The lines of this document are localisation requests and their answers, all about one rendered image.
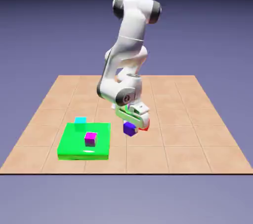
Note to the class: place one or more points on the small magenta cube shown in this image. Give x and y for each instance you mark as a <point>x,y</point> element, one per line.
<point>90,139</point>

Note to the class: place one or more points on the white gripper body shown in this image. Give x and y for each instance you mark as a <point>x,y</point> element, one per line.
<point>131,117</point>

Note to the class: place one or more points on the large green box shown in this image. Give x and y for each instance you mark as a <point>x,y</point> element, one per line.
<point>79,145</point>

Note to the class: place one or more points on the small cyan cube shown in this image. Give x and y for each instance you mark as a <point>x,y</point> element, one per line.
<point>80,120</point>

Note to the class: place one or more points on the small purple cube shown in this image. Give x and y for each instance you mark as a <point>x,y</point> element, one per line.
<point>129,129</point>

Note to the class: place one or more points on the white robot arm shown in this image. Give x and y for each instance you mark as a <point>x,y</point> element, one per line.
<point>130,30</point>

